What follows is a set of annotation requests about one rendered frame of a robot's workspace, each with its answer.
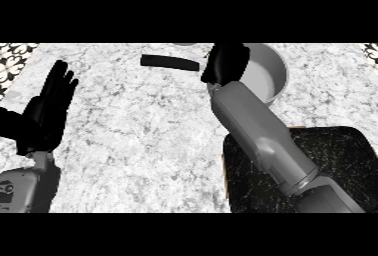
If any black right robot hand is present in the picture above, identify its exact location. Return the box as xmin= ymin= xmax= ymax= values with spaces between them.
xmin=200 ymin=42 xmax=251 ymax=87

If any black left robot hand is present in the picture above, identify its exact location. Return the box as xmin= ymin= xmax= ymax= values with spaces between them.
xmin=0 ymin=59 xmax=80 ymax=157

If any grey metal pot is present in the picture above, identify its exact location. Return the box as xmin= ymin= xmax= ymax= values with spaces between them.
xmin=173 ymin=42 xmax=290 ymax=105

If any black speckled tray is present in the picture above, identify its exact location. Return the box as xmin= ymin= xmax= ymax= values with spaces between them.
xmin=222 ymin=125 xmax=378 ymax=214

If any black pot handle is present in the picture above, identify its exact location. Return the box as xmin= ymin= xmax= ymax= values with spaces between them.
xmin=139 ymin=54 xmax=201 ymax=72

